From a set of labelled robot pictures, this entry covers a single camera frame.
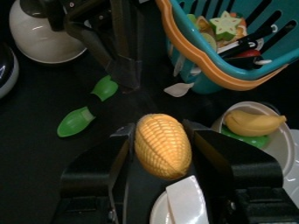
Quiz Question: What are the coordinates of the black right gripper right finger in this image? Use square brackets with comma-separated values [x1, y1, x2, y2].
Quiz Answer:
[181, 118, 299, 224]

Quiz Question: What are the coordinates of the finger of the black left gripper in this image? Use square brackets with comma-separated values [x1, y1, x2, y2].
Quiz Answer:
[104, 0, 143, 90]
[63, 17, 117, 73]

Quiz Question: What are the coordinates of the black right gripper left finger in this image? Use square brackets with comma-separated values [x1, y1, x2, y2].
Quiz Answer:
[51, 122, 137, 224]

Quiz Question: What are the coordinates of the red toy food piece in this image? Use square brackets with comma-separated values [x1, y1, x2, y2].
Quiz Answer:
[232, 48, 263, 60]

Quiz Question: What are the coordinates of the green toy star fruit slice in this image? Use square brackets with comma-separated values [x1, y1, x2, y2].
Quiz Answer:
[209, 10, 243, 42]

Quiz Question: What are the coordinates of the teal basket with orange rim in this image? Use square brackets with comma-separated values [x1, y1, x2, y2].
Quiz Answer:
[153, 0, 299, 95]

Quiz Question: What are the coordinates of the white toy kettle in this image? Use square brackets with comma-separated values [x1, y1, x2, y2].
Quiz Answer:
[8, 0, 89, 65]

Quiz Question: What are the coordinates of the yellow toy corn cob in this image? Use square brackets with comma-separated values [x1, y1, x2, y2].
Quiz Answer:
[133, 113, 192, 181]

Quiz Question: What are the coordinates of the green toy food piece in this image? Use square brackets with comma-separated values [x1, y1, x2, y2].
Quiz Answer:
[220, 125, 271, 149]

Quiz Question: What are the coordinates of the small white toy piece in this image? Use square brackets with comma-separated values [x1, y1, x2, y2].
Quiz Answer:
[163, 82, 195, 98]

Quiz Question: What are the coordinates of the green toy husk leaf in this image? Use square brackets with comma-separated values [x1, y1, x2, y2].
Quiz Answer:
[56, 106, 97, 138]
[89, 74, 119, 102]

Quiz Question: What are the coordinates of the yellow toy banana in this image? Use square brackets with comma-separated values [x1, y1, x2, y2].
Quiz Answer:
[223, 109, 288, 137]

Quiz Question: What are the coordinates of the orange toy fruit piece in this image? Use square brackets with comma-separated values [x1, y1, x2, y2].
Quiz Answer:
[193, 15, 213, 33]

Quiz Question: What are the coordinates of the yellow-green toy fruit slice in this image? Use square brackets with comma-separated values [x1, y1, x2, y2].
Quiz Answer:
[200, 31, 219, 53]

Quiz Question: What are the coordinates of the white bowl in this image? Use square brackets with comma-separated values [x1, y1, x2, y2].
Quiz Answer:
[209, 100, 295, 176]

